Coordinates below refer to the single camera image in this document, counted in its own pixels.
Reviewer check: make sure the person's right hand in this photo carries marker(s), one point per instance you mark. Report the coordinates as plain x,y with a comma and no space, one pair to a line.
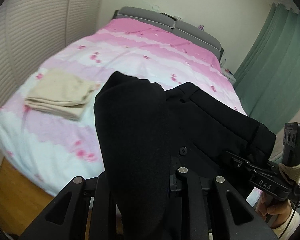
281,210

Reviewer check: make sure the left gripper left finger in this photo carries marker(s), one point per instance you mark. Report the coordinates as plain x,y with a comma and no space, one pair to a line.
81,202

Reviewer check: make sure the white bedside table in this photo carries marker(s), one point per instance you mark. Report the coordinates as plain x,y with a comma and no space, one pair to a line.
228,75

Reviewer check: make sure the folded beige garment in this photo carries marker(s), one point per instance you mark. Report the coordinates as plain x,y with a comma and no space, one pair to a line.
62,94

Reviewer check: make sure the grey bed headboard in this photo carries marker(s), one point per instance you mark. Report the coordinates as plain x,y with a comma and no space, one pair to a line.
173,25

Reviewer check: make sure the black pants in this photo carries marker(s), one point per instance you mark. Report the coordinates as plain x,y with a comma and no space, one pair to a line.
145,132

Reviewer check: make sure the black camera box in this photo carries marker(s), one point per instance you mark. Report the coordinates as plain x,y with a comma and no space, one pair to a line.
291,144

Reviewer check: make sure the green curtain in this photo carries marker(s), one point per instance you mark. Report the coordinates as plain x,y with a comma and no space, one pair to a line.
268,79

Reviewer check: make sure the white louvered wardrobe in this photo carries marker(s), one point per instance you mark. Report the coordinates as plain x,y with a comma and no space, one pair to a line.
33,30

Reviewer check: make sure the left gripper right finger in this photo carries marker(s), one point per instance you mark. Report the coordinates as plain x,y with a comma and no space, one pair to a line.
203,208

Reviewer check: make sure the pink floral bedspread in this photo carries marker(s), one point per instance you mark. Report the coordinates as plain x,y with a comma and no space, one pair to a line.
138,69

